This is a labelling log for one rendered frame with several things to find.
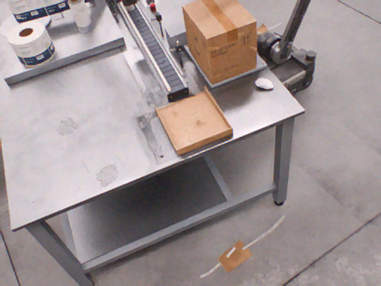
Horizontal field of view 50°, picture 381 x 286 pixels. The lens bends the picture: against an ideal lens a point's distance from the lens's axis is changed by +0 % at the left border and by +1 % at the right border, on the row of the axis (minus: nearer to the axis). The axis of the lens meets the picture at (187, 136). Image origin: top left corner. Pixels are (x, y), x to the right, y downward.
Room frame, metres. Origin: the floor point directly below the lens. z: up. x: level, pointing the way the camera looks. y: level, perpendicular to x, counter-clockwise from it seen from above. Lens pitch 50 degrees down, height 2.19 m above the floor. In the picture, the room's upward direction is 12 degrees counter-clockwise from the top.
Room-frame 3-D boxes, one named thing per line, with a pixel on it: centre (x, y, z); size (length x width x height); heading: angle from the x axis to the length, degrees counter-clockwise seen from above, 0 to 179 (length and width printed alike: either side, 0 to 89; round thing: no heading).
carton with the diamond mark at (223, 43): (1.59, -0.25, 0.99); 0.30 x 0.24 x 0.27; 13
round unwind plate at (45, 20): (2.24, 0.81, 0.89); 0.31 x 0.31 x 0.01
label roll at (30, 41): (1.92, 0.72, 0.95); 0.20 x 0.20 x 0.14
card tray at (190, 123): (1.24, -0.04, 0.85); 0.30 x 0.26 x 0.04; 13
